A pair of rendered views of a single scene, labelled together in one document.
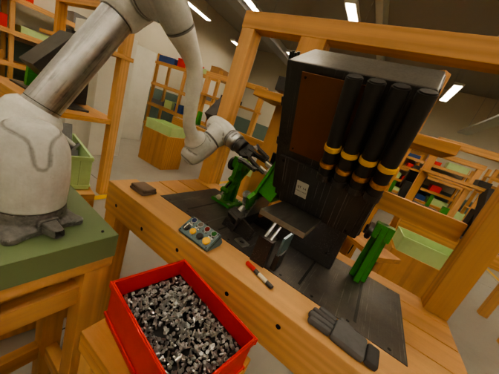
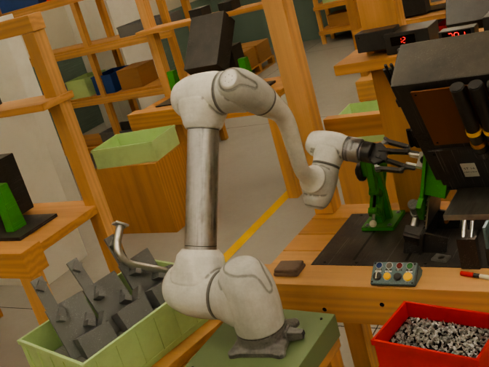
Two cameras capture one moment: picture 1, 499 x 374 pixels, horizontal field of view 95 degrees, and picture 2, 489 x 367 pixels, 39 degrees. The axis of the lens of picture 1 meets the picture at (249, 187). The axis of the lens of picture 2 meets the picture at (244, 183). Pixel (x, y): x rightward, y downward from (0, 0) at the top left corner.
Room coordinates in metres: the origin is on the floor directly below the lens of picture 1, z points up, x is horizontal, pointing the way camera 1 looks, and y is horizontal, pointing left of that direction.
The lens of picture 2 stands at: (-1.26, 0.21, 2.04)
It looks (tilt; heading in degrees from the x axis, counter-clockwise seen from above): 19 degrees down; 8
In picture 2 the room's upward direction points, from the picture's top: 16 degrees counter-clockwise
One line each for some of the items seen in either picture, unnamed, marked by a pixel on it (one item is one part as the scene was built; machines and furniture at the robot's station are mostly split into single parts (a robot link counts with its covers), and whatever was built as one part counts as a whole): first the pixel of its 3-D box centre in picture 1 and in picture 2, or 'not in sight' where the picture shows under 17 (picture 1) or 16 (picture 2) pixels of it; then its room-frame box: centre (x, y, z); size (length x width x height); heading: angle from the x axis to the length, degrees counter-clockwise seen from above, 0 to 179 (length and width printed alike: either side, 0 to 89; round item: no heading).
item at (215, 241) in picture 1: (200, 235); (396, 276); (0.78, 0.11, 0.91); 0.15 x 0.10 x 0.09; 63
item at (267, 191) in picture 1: (275, 182); (436, 173); (0.94, -0.10, 1.17); 0.13 x 0.12 x 0.20; 63
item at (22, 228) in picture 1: (35, 213); (268, 332); (0.53, 0.53, 0.95); 0.22 x 0.18 x 0.06; 73
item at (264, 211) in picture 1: (300, 213); (484, 191); (0.84, -0.22, 1.11); 0.39 x 0.16 x 0.03; 153
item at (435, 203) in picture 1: (407, 182); not in sight; (8.87, -5.52, 1.12); 3.01 x 0.54 x 2.23; 65
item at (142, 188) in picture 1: (143, 188); (289, 267); (1.00, 0.47, 0.91); 0.10 x 0.08 x 0.03; 65
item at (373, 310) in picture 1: (272, 243); (476, 239); (0.96, -0.19, 0.89); 1.10 x 0.42 x 0.02; 63
